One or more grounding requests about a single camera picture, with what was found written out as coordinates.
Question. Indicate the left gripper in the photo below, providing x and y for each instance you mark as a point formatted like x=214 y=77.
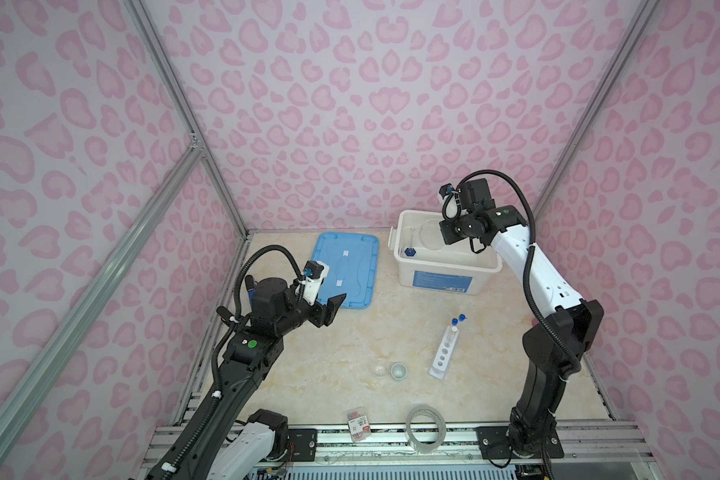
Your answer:
x=326 y=313

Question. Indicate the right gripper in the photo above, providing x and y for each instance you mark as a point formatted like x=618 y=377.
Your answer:
x=448 y=234

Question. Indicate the clear glass petri dish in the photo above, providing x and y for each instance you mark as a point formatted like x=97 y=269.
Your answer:
x=430 y=236

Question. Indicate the blue base graduated cylinder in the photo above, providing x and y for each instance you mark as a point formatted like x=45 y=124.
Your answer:
x=411 y=243

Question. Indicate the small clear watch glass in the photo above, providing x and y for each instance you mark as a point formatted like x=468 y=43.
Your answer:
x=380 y=369

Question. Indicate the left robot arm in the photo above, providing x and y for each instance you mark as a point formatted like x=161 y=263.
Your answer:
x=242 y=360

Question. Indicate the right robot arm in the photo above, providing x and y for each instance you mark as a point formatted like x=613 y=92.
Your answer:
x=567 y=323

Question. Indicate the blue bin lid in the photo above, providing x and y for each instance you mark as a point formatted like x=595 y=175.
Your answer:
x=352 y=260

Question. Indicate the white plastic storage bin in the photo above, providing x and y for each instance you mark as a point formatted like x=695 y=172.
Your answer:
x=454 y=269

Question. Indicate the blue lighter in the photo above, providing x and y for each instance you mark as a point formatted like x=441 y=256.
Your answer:
x=250 y=286

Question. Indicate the small white cup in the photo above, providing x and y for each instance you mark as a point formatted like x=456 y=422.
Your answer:
x=398 y=371

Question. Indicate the black marker tool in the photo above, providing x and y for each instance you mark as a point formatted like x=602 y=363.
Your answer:
x=225 y=315

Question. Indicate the small clear slide box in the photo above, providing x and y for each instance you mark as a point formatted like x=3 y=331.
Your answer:
x=358 y=424

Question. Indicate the white test tube rack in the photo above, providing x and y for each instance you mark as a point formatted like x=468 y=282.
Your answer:
x=441 y=361

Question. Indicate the clear tape roll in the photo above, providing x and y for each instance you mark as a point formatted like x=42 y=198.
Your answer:
x=425 y=429

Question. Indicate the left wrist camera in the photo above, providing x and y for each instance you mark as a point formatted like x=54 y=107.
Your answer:
x=314 y=274

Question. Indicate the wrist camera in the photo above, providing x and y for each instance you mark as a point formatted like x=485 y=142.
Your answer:
x=447 y=191
x=314 y=274

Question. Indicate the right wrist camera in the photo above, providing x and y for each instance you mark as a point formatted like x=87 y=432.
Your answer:
x=447 y=191

